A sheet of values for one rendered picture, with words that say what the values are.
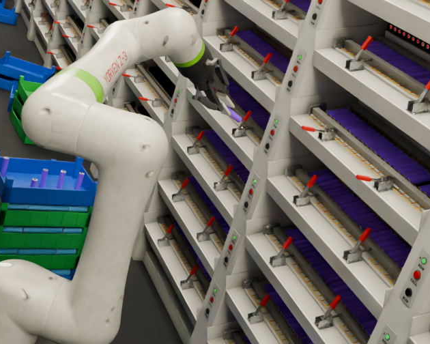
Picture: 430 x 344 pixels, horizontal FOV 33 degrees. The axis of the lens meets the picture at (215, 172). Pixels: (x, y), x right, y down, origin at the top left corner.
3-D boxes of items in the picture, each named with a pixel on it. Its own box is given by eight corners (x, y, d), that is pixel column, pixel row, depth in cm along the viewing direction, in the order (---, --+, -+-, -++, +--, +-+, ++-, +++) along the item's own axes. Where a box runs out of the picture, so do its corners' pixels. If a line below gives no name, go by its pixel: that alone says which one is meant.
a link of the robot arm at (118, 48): (112, 112, 151) (93, 61, 147) (63, 122, 155) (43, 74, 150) (160, 52, 182) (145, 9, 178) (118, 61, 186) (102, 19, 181)
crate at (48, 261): (-13, 270, 227) (-8, 248, 224) (-27, 235, 242) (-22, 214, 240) (78, 269, 243) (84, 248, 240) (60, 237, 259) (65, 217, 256)
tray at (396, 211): (416, 250, 153) (422, 211, 148) (288, 130, 202) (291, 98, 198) (495, 232, 159) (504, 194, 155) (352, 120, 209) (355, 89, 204)
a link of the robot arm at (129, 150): (102, 373, 151) (168, 138, 131) (28, 346, 152) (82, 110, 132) (119, 337, 163) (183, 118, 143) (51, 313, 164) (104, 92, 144)
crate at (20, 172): (2, 203, 218) (7, 179, 216) (-13, 170, 234) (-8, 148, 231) (95, 206, 235) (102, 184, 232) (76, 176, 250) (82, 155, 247)
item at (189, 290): (196, 332, 238) (196, 297, 231) (145, 233, 287) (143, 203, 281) (254, 317, 244) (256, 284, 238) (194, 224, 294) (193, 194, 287)
